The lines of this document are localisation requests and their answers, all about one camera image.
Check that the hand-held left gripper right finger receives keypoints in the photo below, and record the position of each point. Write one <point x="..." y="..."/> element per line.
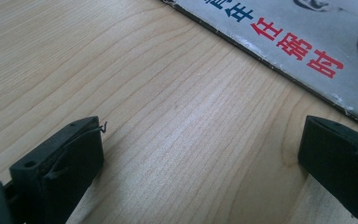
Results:
<point x="338" y="155"/>

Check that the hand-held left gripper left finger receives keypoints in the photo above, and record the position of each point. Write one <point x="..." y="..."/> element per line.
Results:
<point x="62" y="168"/>

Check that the grey portrait cover magazine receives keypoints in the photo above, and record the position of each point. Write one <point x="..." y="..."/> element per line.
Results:
<point x="307" y="37"/>

